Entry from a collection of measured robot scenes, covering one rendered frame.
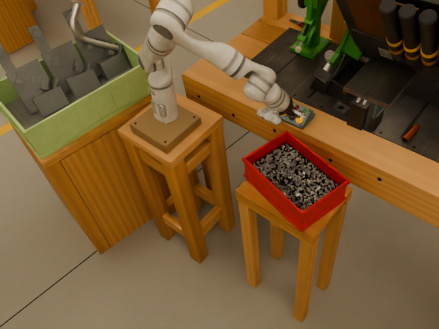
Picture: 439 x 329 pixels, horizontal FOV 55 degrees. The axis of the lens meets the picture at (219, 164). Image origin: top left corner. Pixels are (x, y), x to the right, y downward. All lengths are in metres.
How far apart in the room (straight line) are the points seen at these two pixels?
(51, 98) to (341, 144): 1.25
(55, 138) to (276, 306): 1.30
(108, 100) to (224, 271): 1.06
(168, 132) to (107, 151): 0.44
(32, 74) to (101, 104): 0.34
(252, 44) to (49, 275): 1.64
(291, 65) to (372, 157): 0.60
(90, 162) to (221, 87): 0.70
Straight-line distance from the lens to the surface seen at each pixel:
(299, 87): 1.82
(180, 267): 2.35
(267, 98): 1.29
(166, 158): 1.66
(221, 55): 1.19
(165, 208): 2.24
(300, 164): 1.54
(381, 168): 1.55
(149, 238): 2.48
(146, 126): 1.74
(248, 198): 1.56
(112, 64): 2.12
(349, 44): 1.63
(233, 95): 1.80
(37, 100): 2.03
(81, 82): 2.07
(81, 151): 1.98
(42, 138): 1.88
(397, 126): 1.71
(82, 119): 1.92
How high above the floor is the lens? 2.06
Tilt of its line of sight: 49 degrees down
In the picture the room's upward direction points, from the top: 9 degrees counter-clockwise
